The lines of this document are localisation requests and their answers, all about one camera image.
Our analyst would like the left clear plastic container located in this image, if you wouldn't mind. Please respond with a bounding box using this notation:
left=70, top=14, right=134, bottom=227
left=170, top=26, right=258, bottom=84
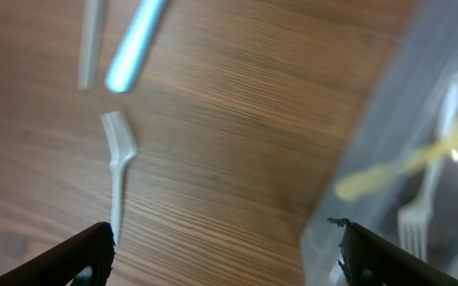
left=301, top=1, right=458, bottom=285

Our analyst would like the white slim plastic fork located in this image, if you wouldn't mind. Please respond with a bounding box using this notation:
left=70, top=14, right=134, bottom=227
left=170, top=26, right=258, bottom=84
left=397, top=78, right=458, bottom=262

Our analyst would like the beige wooden fork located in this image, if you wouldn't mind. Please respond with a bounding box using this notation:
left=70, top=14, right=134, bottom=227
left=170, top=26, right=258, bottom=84
left=334, top=126, right=458, bottom=202

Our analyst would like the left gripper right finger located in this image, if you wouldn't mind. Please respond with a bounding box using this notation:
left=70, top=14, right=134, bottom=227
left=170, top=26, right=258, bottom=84
left=328, top=218, right=458, bottom=286

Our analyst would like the thin clear plastic fork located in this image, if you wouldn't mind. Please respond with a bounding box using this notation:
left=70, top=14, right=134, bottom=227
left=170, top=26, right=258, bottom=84
left=77, top=0, right=107, bottom=90

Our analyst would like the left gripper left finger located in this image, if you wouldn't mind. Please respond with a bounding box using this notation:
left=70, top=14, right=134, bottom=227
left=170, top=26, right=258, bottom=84
left=0, top=222, right=115, bottom=286

